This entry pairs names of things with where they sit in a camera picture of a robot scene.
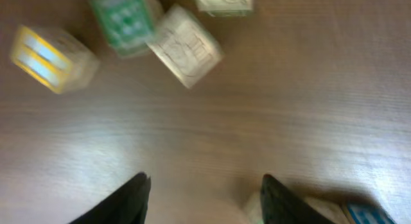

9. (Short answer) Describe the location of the wooden block green side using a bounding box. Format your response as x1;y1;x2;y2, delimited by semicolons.
194;0;254;17

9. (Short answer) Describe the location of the yellow letter block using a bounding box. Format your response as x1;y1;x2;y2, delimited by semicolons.
10;26;99;94

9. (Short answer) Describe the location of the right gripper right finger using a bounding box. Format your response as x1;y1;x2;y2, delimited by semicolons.
260;174;333;224

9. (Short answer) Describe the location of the green letter B block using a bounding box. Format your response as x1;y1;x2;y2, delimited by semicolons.
89;0;164;58

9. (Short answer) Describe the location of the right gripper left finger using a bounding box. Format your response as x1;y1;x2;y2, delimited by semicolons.
69;172;152;224

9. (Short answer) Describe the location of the blue letter D block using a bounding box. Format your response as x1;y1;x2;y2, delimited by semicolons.
244;192;395;224

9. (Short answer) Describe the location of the wooden hand picture block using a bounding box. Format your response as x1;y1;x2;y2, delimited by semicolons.
148;4;223;89

